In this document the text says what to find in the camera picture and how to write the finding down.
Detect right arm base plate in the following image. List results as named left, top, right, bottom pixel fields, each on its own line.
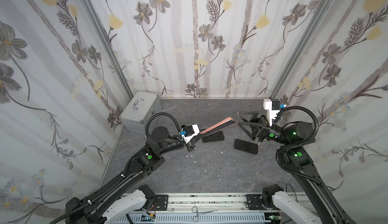
left=246, top=194, right=273, bottom=210

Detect black phone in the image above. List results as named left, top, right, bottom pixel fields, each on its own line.
left=202, top=131, right=225, bottom=143
left=233, top=139, right=258, bottom=155

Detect pink phone case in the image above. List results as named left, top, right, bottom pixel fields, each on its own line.
left=199, top=117, right=235, bottom=136

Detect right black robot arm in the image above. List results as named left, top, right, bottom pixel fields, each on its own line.
left=238, top=106, right=354, bottom=224

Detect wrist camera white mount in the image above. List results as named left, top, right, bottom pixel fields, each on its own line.
left=178, top=125, right=200, bottom=144
left=263, top=99, right=287, bottom=126

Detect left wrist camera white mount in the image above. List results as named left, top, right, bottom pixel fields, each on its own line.
left=178, top=125, right=200, bottom=144

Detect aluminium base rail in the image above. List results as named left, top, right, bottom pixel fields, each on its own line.
left=80, top=193, right=337, bottom=224

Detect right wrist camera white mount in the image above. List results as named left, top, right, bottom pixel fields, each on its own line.
left=263, top=99, right=287, bottom=126

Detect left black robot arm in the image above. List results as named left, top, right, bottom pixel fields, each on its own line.
left=62, top=125, right=215, bottom=224

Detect black phone right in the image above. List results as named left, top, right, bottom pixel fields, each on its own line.
left=233, top=139, right=258, bottom=155

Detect silver first aid case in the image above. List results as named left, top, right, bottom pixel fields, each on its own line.
left=119, top=92, right=162, bottom=135

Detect black phone middle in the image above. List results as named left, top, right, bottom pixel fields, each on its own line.
left=202, top=131, right=225, bottom=143

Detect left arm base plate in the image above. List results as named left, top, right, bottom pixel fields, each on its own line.
left=148, top=195, right=169, bottom=211

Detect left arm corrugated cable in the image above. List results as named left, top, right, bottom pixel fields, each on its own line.
left=144, top=112, right=182, bottom=140

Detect metal scissors forceps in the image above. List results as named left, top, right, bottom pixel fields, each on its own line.
left=192, top=206, right=217, bottom=223

